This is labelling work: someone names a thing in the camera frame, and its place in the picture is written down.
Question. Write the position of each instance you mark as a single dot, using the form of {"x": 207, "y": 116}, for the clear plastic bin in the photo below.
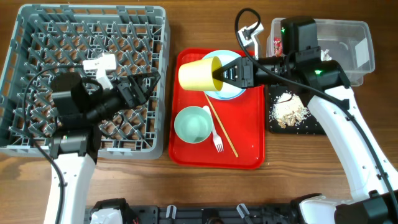
{"x": 350, "y": 44}

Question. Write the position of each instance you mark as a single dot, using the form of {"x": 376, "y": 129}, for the white plastic fork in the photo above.
{"x": 216, "y": 138}

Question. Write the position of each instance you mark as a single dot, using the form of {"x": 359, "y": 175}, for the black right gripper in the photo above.
{"x": 247, "y": 76}

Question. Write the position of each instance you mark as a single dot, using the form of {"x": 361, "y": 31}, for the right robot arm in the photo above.
{"x": 325, "y": 90}

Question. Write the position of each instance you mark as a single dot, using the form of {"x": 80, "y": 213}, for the wooden chopstick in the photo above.
{"x": 222, "y": 126}

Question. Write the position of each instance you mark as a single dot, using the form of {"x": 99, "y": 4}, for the green bowl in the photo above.
{"x": 193, "y": 124}

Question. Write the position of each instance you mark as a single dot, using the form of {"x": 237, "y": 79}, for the red snack wrapper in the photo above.
{"x": 277, "y": 44}

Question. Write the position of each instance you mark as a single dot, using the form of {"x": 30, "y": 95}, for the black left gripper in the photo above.
{"x": 140, "y": 96}

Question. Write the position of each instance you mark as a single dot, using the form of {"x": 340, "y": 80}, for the yellow cup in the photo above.
{"x": 198, "y": 75}

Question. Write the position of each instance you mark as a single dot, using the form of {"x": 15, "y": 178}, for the red plastic tray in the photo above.
{"x": 243, "y": 131}

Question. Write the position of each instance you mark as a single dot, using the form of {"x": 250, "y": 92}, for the grey dishwasher rack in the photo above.
{"x": 50, "y": 38}

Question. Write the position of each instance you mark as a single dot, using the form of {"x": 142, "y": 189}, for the rice and food scraps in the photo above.
{"x": 288, "y": 110}

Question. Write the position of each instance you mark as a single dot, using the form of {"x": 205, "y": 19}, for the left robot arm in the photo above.
{"x": 75, "y": 144}

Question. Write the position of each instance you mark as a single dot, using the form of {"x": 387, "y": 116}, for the white tissue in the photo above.
{"x": 325, "y": 56}

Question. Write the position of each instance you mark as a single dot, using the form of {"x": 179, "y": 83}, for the black tray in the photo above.
{"x": 309, "y": 126}

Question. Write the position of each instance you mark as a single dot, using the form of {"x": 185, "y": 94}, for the light blue plate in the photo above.
{"x": 228, "y": 92}

